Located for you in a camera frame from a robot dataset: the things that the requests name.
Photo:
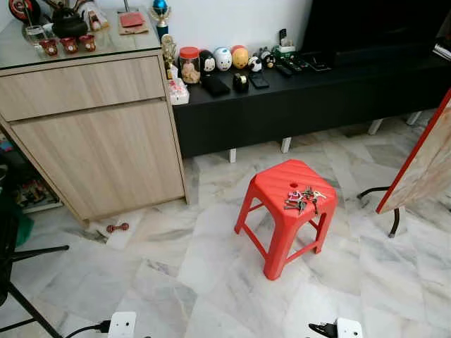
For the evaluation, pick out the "marble table with red edge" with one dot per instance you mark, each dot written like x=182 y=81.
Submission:
x=426 y=162

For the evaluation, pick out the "black low tv console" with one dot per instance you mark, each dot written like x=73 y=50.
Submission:
x=317 y=105

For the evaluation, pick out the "black television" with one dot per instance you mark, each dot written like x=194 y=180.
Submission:
x=373 y=28

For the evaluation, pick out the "red plastic stool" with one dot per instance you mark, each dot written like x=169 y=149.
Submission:
x=289 y=176

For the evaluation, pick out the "black set-top box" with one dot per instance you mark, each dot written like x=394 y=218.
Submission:
x=317 y=63

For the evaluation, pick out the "black remote control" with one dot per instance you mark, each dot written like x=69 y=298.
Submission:
x=296 y=63
x=282 y=70

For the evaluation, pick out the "green mug with handset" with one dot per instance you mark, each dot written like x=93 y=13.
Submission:
x=285 y=48

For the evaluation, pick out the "black flat phone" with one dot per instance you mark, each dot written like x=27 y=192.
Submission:
x=259 y=80

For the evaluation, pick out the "small black cat figure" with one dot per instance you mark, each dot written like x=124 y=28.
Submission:
x=267 y=59

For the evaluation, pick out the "small panda toy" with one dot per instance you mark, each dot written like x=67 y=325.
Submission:
x=255 y=64

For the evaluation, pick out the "black tape dispenser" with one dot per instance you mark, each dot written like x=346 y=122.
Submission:
x=241 y=82

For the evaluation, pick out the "yellow round plush figure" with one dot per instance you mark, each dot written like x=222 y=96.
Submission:
x=240 y=58

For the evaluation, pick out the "black wallet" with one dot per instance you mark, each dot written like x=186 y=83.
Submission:
x=215 y=85

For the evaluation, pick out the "white round plush figure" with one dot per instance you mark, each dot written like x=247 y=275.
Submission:
x=223 y=60

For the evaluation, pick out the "black round plush figure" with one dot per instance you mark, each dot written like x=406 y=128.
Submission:
x=207 y=63

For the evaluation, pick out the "glass jar with red lid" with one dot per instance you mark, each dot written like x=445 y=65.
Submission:
x=189 y=67

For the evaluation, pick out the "pink white tissue pack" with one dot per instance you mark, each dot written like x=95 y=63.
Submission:
x=178 y=91

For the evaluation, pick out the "gold trophy figure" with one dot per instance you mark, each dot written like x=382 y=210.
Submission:
x=168 y=53

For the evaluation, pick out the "blue ball trophy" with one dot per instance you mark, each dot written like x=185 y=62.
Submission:
x=161 y=8

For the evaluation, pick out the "small red dumbbell toy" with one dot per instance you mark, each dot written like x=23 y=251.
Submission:
x=117 y=227

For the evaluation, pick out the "red box on brown tray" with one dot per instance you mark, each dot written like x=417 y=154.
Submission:
x=132 y=21

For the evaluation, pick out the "light wooden cabinet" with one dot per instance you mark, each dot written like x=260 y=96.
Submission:
x=91 y=148

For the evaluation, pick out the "black teapot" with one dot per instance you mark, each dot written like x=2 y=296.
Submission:
x=69 y=25

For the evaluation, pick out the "green bin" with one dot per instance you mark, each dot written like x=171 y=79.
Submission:
x=25 y=229

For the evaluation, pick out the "clear drinking glass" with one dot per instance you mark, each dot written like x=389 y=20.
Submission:
x=34 y=35

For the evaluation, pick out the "black folding chair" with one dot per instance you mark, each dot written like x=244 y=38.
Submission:
x=7 y=232

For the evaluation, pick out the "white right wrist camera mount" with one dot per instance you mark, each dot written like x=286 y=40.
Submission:
x=349 y=329

